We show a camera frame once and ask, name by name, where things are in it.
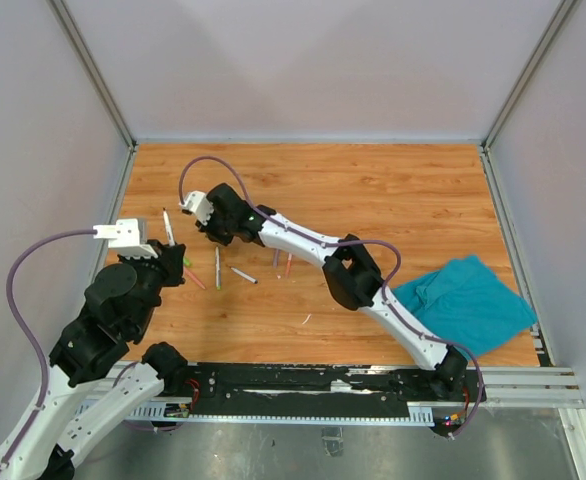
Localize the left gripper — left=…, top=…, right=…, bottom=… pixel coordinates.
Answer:
left=120, top=237, right=187, bottom=334

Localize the white pen green tip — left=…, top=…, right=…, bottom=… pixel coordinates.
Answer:
left=162, top=208, right=176, bottom=246

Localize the orange pen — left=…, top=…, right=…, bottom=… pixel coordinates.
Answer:
left=285, top=253, right=293, bottom=278

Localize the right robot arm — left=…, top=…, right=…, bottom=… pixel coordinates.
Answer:
left=182, top=183, right=468, bottom=400

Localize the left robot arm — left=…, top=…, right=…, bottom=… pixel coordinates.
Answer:
left=0, top=240, right=188, bottom=479

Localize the pink pen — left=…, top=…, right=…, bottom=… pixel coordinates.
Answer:
left=183, top=266, right=206, bottom=290

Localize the white grey pen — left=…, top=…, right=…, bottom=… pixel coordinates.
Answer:
left=230, top=267, right=258, bottom=284

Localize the teal cloth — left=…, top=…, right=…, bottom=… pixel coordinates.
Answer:
left=393, top=255, right=537, bottom=358

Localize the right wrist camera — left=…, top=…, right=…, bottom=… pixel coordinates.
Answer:
left=180, top=190, right=214, bottom=225

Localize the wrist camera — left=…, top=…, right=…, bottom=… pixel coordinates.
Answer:
left=93, top=218, right=158, bottom=259
left=180, top=190, right=214, bottom=225

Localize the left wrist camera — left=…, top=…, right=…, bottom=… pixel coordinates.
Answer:
left=93, top=218, right=158, bottom=259

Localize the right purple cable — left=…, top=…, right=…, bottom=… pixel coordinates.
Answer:
left=178, top=155, right=486, bottom=441

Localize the purple cable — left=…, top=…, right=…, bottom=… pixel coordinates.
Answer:
left=178, top=155, right=486, bottom=441
left=0, top=228, right=97, bottom=480

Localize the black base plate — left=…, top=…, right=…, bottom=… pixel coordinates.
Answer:
left=160, top=363, right=486, bottom=421

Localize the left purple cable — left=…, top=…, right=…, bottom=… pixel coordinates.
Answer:
left=0, top=228, right=97, bottom=480

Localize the white cable duct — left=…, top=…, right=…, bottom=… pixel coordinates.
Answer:
left=77, top=399, right=435, bottom=427

